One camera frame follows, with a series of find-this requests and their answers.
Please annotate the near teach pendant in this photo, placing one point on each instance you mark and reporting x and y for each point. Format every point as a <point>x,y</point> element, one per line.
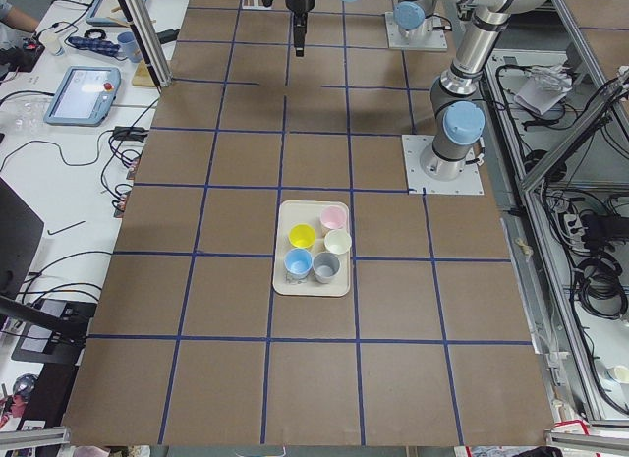
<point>84,96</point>

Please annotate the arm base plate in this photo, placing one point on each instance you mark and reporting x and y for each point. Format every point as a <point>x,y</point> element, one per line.
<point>427,174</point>
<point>429,37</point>

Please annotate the black power adapter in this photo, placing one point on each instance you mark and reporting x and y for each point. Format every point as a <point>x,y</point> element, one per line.
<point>129,134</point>

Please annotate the cream plastic tray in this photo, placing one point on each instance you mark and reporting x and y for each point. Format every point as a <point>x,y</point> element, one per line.
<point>292,212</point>

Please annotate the teach pendant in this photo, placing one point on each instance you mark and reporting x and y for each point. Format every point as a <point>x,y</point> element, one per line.
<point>105,13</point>
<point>84,96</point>

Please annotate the yellow plastic cup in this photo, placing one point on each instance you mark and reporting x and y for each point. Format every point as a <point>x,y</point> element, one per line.
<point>302,236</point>

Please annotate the pink plastic cup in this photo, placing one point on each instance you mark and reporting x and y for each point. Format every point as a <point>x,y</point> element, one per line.
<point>333,217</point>

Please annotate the grey plastic cup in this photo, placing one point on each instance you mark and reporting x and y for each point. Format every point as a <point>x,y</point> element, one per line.
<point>326,266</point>

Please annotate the person hand at desk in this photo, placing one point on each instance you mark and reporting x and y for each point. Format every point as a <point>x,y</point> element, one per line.
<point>13,17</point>

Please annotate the wooden stand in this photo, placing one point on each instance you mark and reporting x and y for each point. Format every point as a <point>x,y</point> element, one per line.
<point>145,77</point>

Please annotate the pale green plastic cup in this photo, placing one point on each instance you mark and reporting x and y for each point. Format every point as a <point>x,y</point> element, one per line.
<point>338,242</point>

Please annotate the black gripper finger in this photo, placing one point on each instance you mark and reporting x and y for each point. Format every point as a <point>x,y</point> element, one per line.
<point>300,29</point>

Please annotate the blue mug on desk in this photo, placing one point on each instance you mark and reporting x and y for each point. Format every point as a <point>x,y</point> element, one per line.
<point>129,46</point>

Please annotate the far teach pendant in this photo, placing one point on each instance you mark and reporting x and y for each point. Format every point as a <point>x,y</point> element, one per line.
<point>105,13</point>

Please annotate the aluminium frame post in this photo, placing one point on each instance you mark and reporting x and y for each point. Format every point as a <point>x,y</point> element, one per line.
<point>138,18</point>

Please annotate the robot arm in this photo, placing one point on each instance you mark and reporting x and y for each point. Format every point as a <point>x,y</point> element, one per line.
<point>460,122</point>
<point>410,15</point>

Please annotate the black monitor stand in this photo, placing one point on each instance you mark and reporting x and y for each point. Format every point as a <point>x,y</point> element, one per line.
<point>54,328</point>

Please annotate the white paper cup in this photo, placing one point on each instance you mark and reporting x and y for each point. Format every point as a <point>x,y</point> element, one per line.
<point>51,42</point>

